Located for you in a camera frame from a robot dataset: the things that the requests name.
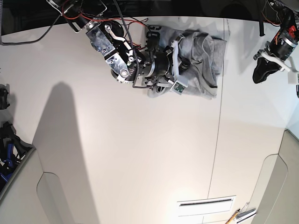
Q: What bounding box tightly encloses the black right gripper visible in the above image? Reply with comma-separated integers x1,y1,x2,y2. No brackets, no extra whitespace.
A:
140,36,189,90

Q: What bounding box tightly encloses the blue black bag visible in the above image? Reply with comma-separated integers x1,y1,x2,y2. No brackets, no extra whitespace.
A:
0,121,34,184

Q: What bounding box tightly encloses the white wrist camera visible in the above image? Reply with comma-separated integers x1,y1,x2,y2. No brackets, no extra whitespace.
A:
288,71,299,85
171,79,188,95

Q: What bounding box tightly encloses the black object at left edge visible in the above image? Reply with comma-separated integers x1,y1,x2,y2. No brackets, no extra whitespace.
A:
0,84,10,110

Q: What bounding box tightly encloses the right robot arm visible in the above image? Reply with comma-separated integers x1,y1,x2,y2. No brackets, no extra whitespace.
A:
47,0,188,94

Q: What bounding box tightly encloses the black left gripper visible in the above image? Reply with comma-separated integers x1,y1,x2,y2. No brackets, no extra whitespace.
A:
252,27,299,84

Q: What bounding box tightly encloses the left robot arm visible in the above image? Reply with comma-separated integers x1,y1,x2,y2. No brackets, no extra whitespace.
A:
252,0,299,85

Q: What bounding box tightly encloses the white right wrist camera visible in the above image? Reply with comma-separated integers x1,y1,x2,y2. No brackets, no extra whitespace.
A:
171,79,188,95

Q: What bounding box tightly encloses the wooden pencil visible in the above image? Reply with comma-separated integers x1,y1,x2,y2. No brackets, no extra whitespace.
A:
225,209,241,224

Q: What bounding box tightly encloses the grey T-shirt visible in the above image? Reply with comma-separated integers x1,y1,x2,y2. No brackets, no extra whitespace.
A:
149,25,227,99

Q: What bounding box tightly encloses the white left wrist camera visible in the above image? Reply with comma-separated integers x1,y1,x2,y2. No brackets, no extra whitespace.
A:
288,71,299,85

